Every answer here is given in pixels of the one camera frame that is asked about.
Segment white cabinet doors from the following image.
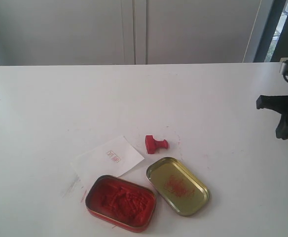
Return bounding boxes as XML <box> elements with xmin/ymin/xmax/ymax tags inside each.
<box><xmin>0</xmin><ymin>0</ymin><xmax>272</xmax><ymax>66</ymax></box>

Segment dark window frame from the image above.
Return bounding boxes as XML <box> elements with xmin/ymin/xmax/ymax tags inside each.
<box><xmin>253</xmin><ymin>0</ymin><xmax>288</xmax><ymax>63</ymax></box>

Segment gold metal tin lid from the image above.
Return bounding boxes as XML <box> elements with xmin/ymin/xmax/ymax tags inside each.
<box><xmin>146</xmin><ymin>157</ymin><xmax>210</xmax><ymax>216</ymax></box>

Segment red plastic stamp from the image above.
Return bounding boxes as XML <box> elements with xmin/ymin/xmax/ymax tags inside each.
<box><xmin>144</xmin><ymin>135</ymin><xmax>169</xmax><ymax>154</ymax></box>

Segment white paper sheet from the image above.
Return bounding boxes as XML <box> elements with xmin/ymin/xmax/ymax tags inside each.
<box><xmin>72</xmin><ymin>136</ymin><xmax>144</xmax><ymax>187</ymax></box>

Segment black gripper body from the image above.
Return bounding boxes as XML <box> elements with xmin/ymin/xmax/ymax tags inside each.
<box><xmin>256</xmin><ymin>95</ymin><xmax>288</xmax><ymax>116</ymax></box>

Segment red ink pad tin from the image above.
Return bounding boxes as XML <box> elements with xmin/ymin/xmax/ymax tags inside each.
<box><xmin>85</xmin><ymin>175</ymin><xmax>156</xmax><ymax>233</ymax></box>

